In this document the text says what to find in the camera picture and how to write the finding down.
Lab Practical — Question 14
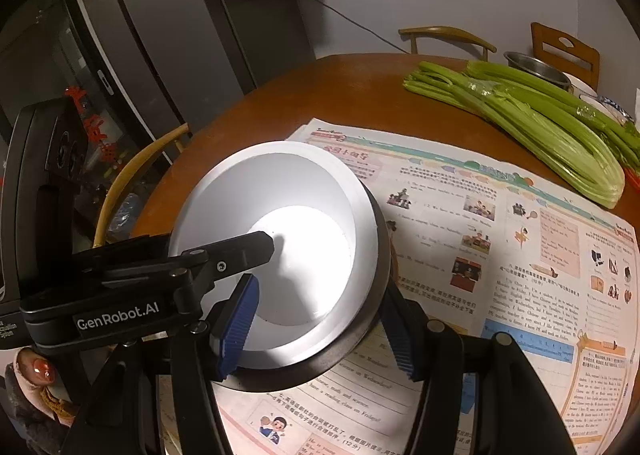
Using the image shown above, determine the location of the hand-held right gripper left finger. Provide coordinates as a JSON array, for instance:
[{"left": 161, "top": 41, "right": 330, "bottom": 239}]
[{"left": 62, "top": 274, "right": 262, "bottom": 455}]

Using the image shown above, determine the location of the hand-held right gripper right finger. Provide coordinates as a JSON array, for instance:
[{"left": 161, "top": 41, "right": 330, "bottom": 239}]
[{"left": 379, "top": 284, "right": 578, "bottom": 455}]

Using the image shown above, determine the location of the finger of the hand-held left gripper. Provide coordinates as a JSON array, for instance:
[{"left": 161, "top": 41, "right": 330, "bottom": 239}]
[{"left": 95, "top": 231, "right": 275, "bottom": 316}]

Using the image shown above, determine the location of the steel bowl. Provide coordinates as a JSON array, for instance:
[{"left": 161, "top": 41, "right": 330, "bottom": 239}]
[{"left": 212, "top": 180, "right": 396, "bottom": 392}]

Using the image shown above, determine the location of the red and white paper bowl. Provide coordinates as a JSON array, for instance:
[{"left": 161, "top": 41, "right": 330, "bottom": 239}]
[{"left": 167, "top": 140, "right": 378, "bottom": 370}]

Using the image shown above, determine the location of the person's left hand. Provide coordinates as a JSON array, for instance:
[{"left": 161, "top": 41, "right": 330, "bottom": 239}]
[{"left": 2, "top": 347, "right": 77, "bottom": 428}]

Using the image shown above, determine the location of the red paper decoration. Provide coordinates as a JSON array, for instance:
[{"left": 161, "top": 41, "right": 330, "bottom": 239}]
[{"left": 64, "top": 85, "right": 126, "bottom": 166}]

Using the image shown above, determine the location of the yellow bentwood chair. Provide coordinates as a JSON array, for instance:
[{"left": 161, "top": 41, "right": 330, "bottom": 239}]
[
  {"left": 398, "top": 26, "right": 498, "bottom": 62},
  {"left": 92, "top": 122, "right": 192, "bottom": 248}
]

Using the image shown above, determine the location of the printed newspaper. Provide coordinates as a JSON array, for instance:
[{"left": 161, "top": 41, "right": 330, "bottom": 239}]
[{"left": 210, "top": 117, "right": 640, "bottom": 455}]

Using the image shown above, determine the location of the grey refrigerator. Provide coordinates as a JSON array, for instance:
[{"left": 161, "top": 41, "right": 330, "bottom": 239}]
[{"left": 65, "top": 0, "right": 316, "bottom": 146}]

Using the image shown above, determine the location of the green celery bunch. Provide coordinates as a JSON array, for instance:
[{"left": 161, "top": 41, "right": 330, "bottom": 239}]
[
  {"left": 465, "top": 60, "right": 640, "bottom": 176},
  {"left": 402, "top": 61, "right": 627, "bottom": 210}
]

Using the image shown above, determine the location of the steel basin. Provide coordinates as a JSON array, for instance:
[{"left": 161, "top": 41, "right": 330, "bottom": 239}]
[{"left": 502, "top": 51, "right": 573, "bottom": 90}]

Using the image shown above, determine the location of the blue patterned bowl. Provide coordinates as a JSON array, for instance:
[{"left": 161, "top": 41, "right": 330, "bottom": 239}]
[{"left": 580, "top": 94, "right": 637, "bottom": 126}]

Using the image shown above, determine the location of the brown chair with cutout back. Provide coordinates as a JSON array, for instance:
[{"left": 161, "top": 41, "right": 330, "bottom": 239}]
[{"left": 530, "top": 22, "right": 601, "bottom": 90}]

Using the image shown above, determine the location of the dark cable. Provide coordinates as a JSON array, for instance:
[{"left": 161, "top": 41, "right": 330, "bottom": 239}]
[{"left": 295, "top": 0, "right": 416, "bottom": 56}]

